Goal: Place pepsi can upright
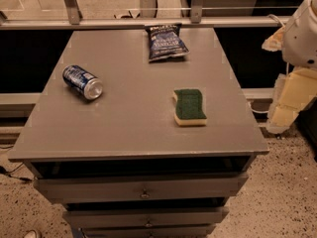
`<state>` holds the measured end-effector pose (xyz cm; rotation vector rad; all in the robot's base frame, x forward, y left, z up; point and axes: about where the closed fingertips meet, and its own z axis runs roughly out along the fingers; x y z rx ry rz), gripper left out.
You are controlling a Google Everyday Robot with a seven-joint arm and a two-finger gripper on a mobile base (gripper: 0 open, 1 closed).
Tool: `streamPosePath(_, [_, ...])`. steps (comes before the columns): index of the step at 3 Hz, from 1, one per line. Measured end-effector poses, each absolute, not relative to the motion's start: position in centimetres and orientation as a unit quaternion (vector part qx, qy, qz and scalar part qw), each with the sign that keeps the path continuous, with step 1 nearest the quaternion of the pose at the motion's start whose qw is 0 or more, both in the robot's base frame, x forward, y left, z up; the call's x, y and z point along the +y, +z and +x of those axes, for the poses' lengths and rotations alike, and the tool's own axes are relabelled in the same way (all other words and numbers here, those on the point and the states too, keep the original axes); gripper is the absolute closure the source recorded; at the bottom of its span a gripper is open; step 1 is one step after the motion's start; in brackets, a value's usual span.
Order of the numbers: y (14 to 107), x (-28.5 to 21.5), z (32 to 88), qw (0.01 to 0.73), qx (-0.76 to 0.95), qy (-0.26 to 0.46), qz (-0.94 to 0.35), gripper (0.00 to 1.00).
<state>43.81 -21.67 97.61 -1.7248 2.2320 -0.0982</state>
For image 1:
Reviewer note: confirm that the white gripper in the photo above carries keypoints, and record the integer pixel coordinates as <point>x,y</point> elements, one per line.
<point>301,43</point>

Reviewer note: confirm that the blue pepsi can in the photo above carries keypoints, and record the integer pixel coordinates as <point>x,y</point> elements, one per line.
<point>87,84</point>

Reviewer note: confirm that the green yellow sponge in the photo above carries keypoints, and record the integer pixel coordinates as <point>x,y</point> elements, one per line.
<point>189,107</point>

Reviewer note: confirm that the blue chip bag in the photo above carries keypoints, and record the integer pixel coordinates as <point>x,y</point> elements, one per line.
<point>165,42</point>

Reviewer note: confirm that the grey drawer cabinet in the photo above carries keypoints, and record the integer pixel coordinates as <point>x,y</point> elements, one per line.
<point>119,164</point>

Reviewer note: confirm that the white shoe tip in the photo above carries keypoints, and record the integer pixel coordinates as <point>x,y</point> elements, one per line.
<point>33,234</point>

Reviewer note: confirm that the metal railing frame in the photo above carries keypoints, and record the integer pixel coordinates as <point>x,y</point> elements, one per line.
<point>131,14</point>

